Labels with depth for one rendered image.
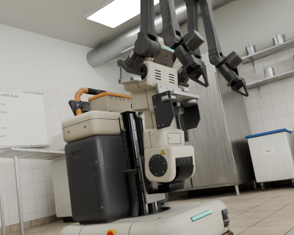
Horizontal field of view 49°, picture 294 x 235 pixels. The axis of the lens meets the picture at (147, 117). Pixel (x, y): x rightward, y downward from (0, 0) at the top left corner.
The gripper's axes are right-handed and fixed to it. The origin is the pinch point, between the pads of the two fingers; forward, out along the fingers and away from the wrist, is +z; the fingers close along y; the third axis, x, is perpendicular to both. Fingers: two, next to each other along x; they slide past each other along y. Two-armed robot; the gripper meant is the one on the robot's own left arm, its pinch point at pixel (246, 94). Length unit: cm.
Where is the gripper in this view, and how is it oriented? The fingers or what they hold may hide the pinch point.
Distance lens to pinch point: 167.7
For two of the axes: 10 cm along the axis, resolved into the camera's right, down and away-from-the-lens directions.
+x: -6.3, 6.5, 4.3
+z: 5.1, 7.6, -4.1
